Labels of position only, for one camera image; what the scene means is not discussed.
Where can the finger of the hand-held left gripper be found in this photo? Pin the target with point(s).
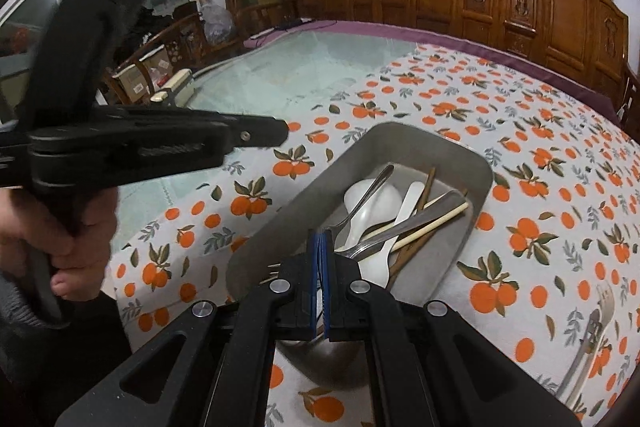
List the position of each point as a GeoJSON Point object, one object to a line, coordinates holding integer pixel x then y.
{"type": "Point", "coordinates": [200, 132]}

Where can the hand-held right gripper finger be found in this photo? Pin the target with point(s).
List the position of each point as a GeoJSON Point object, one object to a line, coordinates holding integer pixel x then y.
{"type": "Point", "coordinates": [326, 277]}
{"type": "Point", "coordinates": [315, 277]}

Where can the metal tray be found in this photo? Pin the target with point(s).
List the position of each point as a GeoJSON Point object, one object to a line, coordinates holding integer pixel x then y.
{"type": "Point", "coordinates": [300, 207]}

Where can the dark brown chopstick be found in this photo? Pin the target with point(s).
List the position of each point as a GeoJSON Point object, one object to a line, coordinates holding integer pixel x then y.
{"type": "Point", "coordinates": [405, 254]}
{"type": "Point", "coordinates": [427, 187]}

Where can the white plastic ladle spoon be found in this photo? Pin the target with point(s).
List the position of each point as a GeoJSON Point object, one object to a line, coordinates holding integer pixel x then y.
{"type": "Point", "coordinates": [382, 203]}

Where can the metal spoon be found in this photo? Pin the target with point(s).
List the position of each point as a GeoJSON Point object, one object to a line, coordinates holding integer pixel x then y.
{"type": "Point", "coordinates": [372, 192]}
{"type": "Point", "coordinates": [430, 209]}

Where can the person's left hand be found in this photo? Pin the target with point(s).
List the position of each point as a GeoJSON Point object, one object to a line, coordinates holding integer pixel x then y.
{"type": "Point", "coordinates": [85, 257]}

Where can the cream box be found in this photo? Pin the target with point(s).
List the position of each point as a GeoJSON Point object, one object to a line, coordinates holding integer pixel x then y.
{"type": "Point", "coordinates": [175, 86]}

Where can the small cardboard box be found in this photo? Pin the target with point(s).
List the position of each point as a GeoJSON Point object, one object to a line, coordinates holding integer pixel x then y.
{"type": "Point", "coordinates": [135, 82]}

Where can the low wooden chair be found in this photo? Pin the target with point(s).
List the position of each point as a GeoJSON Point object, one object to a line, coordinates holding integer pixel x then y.
{"type": "Point", "coordinates": [185, 37]}

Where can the clear plastic bag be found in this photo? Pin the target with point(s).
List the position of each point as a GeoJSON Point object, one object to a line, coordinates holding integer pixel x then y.
{"type": "Point", "coordinates": [217, 19]}

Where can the orange print tablecloth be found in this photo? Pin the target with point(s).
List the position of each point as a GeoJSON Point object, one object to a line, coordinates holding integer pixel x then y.
{"type": "Point", "coordinates": [525, 232]}

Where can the person's dark clothing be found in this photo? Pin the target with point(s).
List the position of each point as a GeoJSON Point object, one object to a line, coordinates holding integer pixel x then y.
{"type": "Point", "coordinates": [75, 367]}

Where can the metal fork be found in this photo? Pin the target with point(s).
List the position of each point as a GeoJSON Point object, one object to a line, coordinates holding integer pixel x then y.
{"type": "Point", "coordinates": [595, 327]}

